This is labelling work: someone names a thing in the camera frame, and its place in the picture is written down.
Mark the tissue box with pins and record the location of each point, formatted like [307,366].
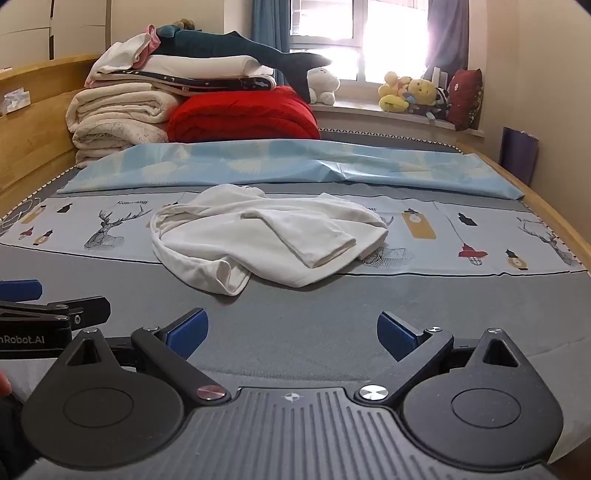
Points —
[16,102]

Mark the white and pink cloth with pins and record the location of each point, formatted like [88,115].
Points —
[131,48]

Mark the deer printed bed sheet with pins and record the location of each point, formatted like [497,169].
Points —
[92,226]

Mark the yellow bear plush toy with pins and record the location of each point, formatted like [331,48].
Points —
[421,92]

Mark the white garment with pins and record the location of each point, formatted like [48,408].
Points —
[258,235]

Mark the window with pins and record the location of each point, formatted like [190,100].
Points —
[383,32]

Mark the yellow duck plush toy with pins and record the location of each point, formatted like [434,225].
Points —
[392,92]

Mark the blue curtain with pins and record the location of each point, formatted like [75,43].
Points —
[270,32]

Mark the red cushion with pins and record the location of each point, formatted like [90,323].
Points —
[465,99]

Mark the white folded blanket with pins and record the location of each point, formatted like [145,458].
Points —
[203,64]

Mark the dark patterned folded blanket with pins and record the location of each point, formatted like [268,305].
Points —
[212,83]

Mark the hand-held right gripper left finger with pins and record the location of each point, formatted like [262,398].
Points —
[187,334]

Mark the purple bag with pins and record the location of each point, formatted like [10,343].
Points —
[521,152]

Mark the white wardrobe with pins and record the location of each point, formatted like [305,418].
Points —
[55,27]

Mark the purple curtain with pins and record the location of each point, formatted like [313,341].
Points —
[445,32]

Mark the cream folded blanket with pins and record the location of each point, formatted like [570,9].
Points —
[115,115]

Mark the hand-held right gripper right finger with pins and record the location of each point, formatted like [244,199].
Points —
[396,334]

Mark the person's left hand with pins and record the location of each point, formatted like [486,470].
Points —
[4,384]

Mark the white plush toy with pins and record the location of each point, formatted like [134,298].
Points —
[323,83]

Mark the light blue patterned sheet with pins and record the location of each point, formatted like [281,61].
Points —
[286,161]

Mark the red pillow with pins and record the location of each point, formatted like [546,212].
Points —
[240,115]

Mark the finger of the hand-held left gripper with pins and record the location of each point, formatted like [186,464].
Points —
[74,310]
[21,290]

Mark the dark teal shark plush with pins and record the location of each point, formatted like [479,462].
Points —
[231,48]

